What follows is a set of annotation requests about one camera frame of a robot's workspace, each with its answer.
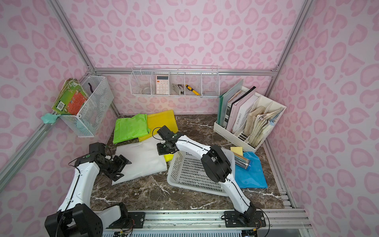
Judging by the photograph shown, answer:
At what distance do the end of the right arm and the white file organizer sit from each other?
0.40 meters

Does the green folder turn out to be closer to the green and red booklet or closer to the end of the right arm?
the end of the right arm

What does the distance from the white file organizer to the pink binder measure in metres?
0.03

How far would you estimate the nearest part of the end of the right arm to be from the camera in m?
0.71

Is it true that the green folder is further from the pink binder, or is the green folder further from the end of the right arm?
the end of the right arm

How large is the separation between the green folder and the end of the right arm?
0.35 metres

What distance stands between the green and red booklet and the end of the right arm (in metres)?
0.41

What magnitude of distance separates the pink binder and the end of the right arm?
36 centimetres

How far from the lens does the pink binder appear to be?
0.86 metres

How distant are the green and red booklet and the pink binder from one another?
809 mm

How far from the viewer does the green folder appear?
90 cm

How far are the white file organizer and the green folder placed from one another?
0.22ft

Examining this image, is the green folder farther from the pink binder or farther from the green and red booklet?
the green and red booklet
